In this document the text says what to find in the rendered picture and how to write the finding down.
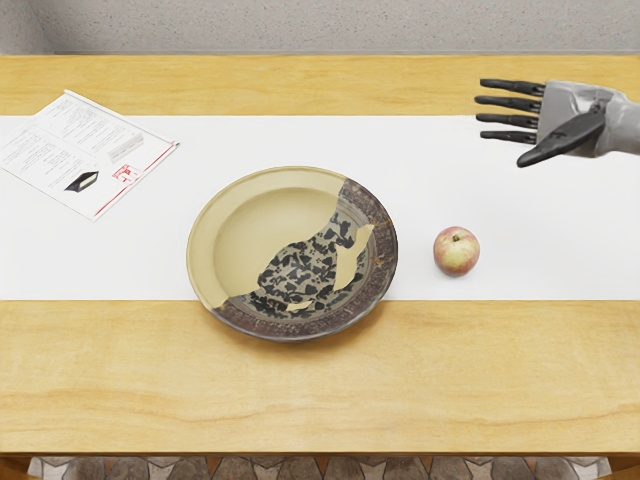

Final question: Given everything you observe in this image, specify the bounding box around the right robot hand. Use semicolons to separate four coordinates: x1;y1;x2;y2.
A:
473;77;640;169

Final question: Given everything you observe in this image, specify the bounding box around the red-yellow apple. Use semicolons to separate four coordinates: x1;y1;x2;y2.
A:
432;226;481;275

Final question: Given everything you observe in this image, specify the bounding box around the beige plate with dark pattern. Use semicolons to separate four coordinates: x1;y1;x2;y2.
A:
186;165;400;344

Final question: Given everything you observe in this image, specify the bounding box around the open white printed book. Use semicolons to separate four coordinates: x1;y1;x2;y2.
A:
0;89;182;223

